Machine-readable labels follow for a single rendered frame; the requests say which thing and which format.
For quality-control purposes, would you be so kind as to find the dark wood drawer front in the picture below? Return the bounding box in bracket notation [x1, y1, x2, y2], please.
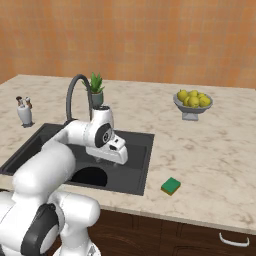
[177, 222, 256, 256]

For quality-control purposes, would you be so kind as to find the black kitchen sink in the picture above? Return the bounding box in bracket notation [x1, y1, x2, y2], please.
[0, 122, 156, 197]

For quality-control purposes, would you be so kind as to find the dark wood cupboard door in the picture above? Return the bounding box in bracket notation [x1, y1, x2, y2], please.
[87, 209, 183, 256]

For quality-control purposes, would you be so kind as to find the green plant in grey pot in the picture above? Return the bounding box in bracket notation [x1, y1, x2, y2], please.
[82, 71, 106, 108]

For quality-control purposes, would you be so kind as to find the grey fruit bowl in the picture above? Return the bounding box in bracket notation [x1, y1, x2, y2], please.
[172, 93, 214, 122]

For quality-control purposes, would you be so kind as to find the white drawer handle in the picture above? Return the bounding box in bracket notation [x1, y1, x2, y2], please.
[218, 231, 251, 248]

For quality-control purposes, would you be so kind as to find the grey curved tap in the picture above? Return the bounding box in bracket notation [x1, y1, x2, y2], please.
[65, 73, 94, 123]

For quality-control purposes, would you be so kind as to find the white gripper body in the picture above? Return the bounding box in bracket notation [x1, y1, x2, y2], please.
[85, 143, 129, 166]

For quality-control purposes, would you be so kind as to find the white utensil pot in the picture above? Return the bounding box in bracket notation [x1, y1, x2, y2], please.
[16, 104, 35, 129]

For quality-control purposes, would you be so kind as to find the black pan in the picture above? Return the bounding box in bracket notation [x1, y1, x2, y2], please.
[69, 166, 109, 188]

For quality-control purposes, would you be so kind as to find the green and yellow sponge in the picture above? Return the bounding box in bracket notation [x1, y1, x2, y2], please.
[160, 176, 182, 197]

